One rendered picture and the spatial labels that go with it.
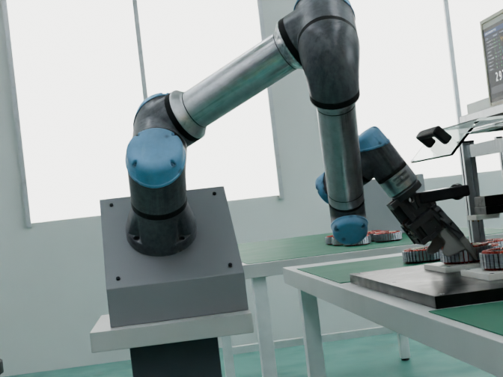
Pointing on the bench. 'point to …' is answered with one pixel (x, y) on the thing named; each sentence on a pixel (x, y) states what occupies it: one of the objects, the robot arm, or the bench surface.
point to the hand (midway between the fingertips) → (467, 255)
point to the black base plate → (430, 286)
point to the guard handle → (433, 136)
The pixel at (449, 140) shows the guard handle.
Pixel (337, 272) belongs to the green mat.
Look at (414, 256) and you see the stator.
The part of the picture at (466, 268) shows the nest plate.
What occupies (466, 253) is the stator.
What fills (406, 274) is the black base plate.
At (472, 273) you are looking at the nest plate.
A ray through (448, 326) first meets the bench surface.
